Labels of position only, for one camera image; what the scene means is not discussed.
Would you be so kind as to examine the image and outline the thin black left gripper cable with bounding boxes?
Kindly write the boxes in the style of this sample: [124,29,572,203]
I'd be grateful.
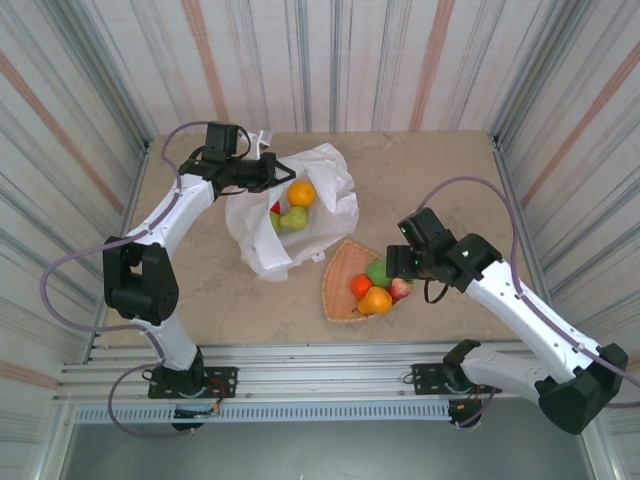
[217,183,254,200]

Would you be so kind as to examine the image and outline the white slotted cable duct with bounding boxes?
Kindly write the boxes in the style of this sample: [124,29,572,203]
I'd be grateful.
[74,402,451,425]

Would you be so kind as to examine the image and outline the aluminium side rail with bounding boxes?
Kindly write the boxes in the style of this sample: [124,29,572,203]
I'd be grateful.
[492,132,566,321]
[79,139,154,366]

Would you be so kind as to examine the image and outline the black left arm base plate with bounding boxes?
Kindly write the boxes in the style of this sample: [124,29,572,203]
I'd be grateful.
[148,366,239,400]

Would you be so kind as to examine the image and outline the thin black right gripper cable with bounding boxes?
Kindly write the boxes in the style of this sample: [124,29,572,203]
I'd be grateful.
[422,278,452,305]

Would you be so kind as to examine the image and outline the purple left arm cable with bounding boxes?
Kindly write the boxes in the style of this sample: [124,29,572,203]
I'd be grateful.
[39,121,221,440]

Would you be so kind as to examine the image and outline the white plastic bag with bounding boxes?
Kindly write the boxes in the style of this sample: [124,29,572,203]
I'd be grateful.
[223,142,360,283]

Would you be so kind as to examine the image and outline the red and white apple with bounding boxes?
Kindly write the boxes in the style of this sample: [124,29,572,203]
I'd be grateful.
[389,277,415,301]

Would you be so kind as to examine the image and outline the woven bamboo basket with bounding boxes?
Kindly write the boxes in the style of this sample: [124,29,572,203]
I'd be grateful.
[322,238,416,322]

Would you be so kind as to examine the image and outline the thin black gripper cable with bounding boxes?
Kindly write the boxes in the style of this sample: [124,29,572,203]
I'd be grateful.
[422,278,452,305]
[217,183,254,200]

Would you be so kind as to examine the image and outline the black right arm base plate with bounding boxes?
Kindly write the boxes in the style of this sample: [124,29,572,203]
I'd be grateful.
[410,363,464,396]

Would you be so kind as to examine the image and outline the small orange tangerine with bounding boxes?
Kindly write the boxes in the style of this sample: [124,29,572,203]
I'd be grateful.
[349,273,374,300]

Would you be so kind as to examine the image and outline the aluminium frame rail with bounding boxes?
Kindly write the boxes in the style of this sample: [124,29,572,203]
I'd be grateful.
[54,342,551,404]

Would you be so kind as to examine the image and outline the round green apple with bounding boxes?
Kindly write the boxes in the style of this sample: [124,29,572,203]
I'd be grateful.
[366,258,394,290]

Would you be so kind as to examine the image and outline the round orange speckled fruit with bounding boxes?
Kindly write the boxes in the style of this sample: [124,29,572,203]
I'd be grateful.
[286,180,317,209]

